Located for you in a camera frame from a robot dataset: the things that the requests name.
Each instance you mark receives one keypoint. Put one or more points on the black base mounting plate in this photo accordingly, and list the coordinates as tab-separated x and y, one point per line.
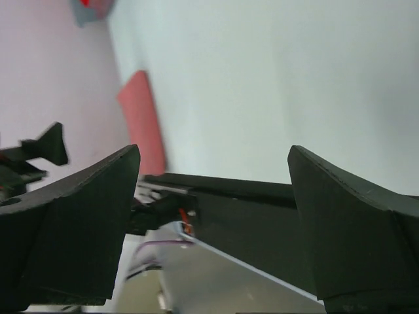
252	223

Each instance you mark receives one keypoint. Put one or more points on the teal plastic basin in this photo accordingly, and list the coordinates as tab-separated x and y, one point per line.
84	15

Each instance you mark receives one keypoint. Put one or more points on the folded pink t-shirt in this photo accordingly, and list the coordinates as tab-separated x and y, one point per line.
138	107

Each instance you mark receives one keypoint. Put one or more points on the magenta crumpled t-shirt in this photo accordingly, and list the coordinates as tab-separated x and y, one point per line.
100	6

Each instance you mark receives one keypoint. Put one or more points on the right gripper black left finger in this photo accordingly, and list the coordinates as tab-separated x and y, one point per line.
61	244

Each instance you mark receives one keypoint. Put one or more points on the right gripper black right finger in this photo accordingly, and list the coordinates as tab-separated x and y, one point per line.
360	239

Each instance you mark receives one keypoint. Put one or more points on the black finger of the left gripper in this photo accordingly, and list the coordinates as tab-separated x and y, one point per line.
49	146

